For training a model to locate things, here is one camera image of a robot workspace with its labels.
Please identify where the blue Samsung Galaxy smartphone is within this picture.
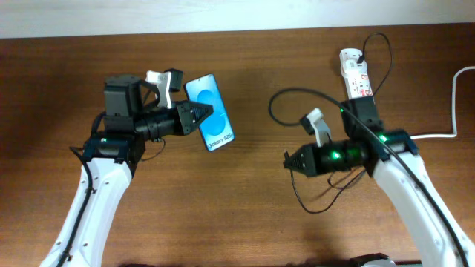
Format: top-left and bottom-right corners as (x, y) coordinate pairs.
(183, 73), (236, 153)

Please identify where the black USB charging cable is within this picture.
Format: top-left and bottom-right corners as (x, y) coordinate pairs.
(267, 33), (393, 215)

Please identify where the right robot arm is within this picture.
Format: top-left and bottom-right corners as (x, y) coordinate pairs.
(283, 97), (474, 266)

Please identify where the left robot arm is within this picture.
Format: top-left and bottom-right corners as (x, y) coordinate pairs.
(42, 69), (214, 266)

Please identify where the white USB charger plug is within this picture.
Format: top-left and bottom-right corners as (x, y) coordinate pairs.
(341, 59), (367, 78)

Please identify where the white power strip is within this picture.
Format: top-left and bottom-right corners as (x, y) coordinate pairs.
(339, 48), (373, 99)

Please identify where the white power strip cord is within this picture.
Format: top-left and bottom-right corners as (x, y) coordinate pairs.
(407, 66), (475, 141)

